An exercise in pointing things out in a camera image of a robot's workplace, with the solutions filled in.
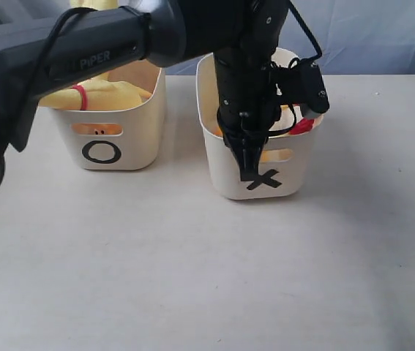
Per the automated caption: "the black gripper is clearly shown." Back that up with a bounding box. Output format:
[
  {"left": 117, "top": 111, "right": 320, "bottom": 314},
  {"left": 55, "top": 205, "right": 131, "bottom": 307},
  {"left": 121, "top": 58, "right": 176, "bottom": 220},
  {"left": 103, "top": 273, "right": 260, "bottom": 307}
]
[{"left": 214, "top": 43, "right": 280, "bottom": 181}]

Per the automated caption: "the cream bin marked X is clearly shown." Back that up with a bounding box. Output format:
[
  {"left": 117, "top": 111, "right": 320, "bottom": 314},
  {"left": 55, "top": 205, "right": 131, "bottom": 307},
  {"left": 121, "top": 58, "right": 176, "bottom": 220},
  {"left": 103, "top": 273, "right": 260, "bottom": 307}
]
[{"left": 196, "top": 54, "right": 312, "bottom": 200}]

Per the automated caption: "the headless yellow chicken body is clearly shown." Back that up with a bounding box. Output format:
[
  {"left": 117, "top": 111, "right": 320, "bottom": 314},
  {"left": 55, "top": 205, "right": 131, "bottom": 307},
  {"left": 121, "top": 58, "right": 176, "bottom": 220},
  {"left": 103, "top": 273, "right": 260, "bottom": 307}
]
[{"left": 210, "top": 104, "right": 321, "bottom": 164}]

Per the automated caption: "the cream bin marked O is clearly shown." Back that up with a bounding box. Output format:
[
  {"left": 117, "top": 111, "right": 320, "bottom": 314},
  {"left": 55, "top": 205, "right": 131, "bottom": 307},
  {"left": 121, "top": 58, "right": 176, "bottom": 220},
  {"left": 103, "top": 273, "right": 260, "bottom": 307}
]
[{"left": 46, "top": 60, "right": 166, "bottom": 170}]

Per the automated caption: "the yellow rubber chicken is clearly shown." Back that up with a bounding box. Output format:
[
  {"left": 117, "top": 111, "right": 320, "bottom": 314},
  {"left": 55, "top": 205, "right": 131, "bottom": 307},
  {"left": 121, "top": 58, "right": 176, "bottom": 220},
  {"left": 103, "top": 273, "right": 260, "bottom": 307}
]
[
  {"left": 70, "top": 0, "right": 124, "bottom": 136},
  {"left": 39, "top": 78, "right": 152, "bottom": 111}
]

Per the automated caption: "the yellow rubber chicken front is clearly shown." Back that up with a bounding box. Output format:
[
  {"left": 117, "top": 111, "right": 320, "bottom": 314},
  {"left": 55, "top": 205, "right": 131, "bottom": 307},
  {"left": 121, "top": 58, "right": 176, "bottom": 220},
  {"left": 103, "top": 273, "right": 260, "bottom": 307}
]
[{"left": 70, "top": 0, "right": 124, "bottom": 136}]

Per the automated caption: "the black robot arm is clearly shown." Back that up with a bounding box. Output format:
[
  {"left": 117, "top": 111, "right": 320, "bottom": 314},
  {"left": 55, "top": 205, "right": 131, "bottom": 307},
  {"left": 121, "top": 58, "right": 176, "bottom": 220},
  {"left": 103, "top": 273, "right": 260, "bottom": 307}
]
[{"left": 0, "top": 1, "right": 289, "bottom": 186}]

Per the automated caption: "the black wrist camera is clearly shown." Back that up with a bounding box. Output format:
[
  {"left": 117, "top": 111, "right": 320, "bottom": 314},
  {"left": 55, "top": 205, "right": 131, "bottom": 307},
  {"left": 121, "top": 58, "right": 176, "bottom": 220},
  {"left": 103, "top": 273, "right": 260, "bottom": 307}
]
[{"left": 277, "top": 62, "right": 329, "bottom": 120}]

